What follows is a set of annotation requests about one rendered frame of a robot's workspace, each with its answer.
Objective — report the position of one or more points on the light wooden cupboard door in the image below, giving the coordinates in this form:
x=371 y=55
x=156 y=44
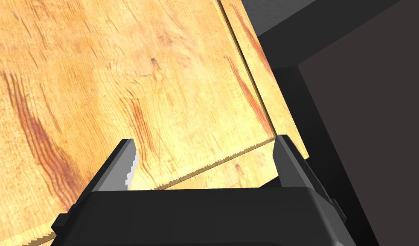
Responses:
x=127 y=75

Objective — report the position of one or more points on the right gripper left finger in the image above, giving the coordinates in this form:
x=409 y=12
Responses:
x=115 y=171

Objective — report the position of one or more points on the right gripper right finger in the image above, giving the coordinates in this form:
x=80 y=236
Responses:
x=293 y=167

